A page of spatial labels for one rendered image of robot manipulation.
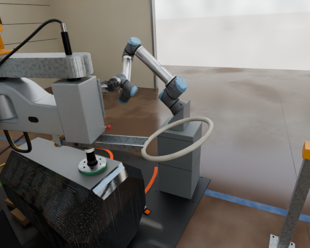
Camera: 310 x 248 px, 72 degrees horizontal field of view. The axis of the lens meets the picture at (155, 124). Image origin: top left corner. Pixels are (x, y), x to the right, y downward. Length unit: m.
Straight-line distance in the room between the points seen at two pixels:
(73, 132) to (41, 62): 0.47
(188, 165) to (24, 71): 1.70
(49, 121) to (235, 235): 1.95
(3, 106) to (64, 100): 0.58
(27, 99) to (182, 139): 1.39
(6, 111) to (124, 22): 5.36
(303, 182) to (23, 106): 2.05
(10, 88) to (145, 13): 5.18
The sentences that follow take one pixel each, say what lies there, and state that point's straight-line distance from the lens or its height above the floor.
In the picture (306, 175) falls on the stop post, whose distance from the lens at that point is 1.90.
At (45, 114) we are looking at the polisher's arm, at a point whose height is 1.37.
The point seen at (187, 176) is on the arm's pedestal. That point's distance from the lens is 2.44.
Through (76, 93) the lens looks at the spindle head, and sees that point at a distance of 1.37.
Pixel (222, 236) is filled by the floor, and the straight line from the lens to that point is 2.41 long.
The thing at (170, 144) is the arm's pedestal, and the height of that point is 0.71.
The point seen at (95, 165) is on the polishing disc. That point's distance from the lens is 1.72.
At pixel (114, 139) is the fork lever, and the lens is 1.59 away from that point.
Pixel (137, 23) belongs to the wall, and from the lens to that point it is 6.61.
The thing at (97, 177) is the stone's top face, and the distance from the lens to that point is 1.69.
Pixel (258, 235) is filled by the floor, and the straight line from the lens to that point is 2.51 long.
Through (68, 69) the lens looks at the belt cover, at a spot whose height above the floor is 1.68.
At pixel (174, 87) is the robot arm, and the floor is 1.31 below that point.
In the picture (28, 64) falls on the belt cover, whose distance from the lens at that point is 1.53.
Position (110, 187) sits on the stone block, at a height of 0.80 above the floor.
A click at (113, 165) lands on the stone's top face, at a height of 0.87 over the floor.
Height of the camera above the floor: 1.91
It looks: 26 degrees down
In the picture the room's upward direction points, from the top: 3 degrees counter-clockwise
